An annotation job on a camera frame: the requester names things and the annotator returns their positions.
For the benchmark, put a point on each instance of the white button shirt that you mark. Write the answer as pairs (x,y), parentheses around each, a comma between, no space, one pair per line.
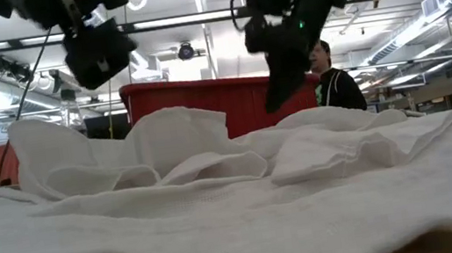
(221,216)

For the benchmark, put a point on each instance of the round black ceiling camera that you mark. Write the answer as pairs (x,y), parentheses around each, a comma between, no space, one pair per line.
(186,52)

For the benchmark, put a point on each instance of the person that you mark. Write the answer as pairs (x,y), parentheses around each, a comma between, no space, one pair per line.
(340,88)

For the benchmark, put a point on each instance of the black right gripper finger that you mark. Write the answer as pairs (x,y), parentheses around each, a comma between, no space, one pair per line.
(286,82)

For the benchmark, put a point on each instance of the red plastic laundry bin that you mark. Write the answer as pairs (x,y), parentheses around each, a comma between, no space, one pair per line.
(204,98)

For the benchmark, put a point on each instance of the black monitor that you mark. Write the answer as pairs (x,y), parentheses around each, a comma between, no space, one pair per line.
(98,129)

